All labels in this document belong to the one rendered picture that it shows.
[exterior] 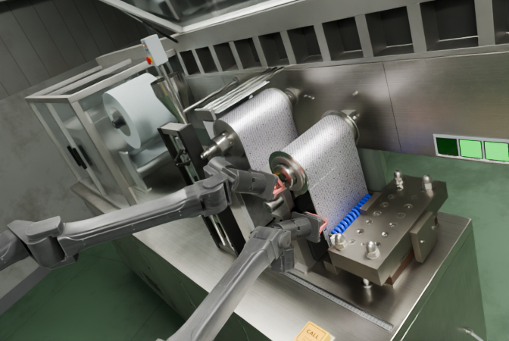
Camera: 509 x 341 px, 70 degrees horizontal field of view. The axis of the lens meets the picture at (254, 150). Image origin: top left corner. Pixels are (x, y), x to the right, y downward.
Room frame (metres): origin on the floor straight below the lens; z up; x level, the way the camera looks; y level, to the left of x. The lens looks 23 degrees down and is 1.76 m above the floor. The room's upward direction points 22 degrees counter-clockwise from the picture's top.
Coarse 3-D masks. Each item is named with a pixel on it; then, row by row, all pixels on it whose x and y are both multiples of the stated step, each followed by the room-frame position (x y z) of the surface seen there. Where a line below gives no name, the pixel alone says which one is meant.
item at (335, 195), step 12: (348, 156) 0.98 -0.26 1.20; (336, 168) 0.94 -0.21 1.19; (348, 168) 0.97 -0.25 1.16; (360, 168) 1.00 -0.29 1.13; (324, 180) 0.91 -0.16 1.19; (336, 180) 0.94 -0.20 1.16; (348, 180) 0.96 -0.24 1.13; (360, 180) 0.99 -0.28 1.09; (312, 192) 0.88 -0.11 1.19; (324, 192) 0.90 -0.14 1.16; (336, 192) 0.93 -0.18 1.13; (348, 192) 0.96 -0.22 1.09; (360, 192) 0.98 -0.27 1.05; (324, 204) 0.90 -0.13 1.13; (336, 204) 0.92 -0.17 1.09; (348, 204) 0.95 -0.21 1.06; (324, 216) 0.89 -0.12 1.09; (336, 216) 0.91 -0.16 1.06; (324, 228) 0.88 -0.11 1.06
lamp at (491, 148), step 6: (486, 144) 0.77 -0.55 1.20; (492, 144) 0.76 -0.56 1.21; (498, 144) 0.75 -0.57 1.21; (504, 144) 0.74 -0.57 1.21; (486, 150) 0.77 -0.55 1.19; (492, 150) 0.76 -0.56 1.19; (498, 150) 0.75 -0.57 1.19; (504, 150) 0.74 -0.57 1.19; (486, 156) 0.77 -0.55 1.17; (492, 156) 0.76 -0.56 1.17; (498, 156) 0.75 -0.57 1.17; (504, 156) 0.74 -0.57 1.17
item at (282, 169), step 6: (276, 168) 0.93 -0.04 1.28; (282, 168) 0.91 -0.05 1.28; (288, 168) 0.90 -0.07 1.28; (276, 174) 0.93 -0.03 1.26; (282, 174) 0.91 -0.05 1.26; (288, 174) 0.89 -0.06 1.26; (294, 174) 0.89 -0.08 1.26; (282, 180) 0.92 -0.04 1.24; (288, 180) 0.90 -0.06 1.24; (294, 180) 0.89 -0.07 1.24; (288, 186) 0.91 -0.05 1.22
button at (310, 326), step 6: (306, 324) 0.70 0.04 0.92; (312, 324) 0.70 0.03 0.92; (306, 330) 0.69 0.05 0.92; (312, 330) 0.68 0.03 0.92; (318, 330) 0.67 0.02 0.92; (324, 330) 0.67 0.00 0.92; (300, 336) 0.68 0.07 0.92; (306, 336) 0.67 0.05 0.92; (312, 336) 0.66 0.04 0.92; (318, 336) 0.66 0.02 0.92; (324, 336) 0.65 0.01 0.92; (330, 336) 0.66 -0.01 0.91
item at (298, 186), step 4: (336, 116) 1.05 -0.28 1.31; (344, 120) 1.03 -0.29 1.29; (348, 124) 1.02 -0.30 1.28; (352, 132) 1.01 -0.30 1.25; (276, 160) 0.94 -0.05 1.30; (280, 160) 0.92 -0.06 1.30; (284, 160) 0.91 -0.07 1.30; (288, 160) 0.90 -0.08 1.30; (272, 164) 0.96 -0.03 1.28; (276, 164) 0.95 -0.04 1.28; (288, 164) 0.90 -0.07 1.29; (292, 164) 0.89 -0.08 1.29; (272, 168) 0.97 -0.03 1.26; (292, 168) 0.89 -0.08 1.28; (296, 168) 0.88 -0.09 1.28; (296, 172) 0.88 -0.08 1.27; (296, 176) 0.89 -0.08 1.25; (300, 176) 0.88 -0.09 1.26; (300, 180) 0.88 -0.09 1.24; (296, 184) 0.90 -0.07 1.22; (300, 184) 0.89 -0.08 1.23; (292, 188) 0.92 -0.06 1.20; (296, 188) 0.90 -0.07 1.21; (300, 188) 0.89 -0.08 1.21
